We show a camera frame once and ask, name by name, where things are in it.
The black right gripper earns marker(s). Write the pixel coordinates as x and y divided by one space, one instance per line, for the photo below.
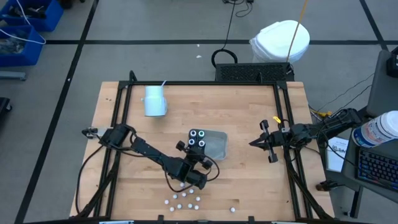
280 138

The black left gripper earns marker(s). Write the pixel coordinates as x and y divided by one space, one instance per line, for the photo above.
192 160

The large violet food coloring bottle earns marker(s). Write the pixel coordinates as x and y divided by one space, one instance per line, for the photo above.
201 143

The large blue food coloring bottle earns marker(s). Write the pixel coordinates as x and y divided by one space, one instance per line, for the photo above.
191 142

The large green food coloring bottle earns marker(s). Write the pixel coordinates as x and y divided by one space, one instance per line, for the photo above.
201 134

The large black food coloring bottle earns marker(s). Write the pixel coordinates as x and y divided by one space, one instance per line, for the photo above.
193 133

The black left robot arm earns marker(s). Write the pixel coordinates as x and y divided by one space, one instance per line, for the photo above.
155 157

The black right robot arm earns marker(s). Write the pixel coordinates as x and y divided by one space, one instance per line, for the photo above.
329 124

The grey plastic bin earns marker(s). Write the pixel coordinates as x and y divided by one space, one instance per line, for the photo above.
217 144

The white cylindrical projector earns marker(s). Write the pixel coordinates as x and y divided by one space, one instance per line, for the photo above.
155 102

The black mesh computer case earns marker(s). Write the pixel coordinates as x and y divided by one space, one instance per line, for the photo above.
248 73

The white paper sheet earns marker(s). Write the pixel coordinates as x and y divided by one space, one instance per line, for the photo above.
335 158

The dark grey desk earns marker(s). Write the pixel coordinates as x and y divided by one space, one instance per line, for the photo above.
349 165

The white lined trash can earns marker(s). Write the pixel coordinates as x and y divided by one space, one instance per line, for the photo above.
280 40

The white wipes canister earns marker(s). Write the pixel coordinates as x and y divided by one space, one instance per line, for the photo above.
376 129

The black backlit keyboard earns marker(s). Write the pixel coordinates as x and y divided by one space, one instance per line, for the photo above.
376 168

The grey flat panel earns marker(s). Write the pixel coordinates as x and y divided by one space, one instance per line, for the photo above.
382 90

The black device on panel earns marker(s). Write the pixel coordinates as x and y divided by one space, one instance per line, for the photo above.
393 62

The blue plastic storage bin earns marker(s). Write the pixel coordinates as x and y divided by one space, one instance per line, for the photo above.
31 53
53 18

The grey floor bar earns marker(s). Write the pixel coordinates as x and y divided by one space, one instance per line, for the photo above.
12 76

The black frame bracket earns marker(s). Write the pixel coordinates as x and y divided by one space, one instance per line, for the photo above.
160 218
251 219

